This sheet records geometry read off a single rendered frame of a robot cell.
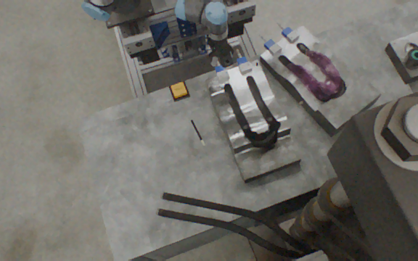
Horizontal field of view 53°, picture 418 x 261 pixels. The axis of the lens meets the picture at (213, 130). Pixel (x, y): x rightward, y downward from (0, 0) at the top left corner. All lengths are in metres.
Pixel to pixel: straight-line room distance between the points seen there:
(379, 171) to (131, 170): 1.42
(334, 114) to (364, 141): 1.22
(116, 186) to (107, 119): 0.33
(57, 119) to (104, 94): 0.36
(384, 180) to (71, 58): 2.80
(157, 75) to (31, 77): 0.97
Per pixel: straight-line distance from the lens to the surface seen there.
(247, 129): 1.80
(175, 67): 2.76
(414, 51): 2.11
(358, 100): 1.92
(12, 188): 3.04
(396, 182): 0.65
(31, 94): 3.22
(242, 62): 1.95
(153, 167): 1.90
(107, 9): 1.79
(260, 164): 1.81
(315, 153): 1.91
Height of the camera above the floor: 2.60
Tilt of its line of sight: 70 degrees down
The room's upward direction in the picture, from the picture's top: 10 degrees counter-clockwise
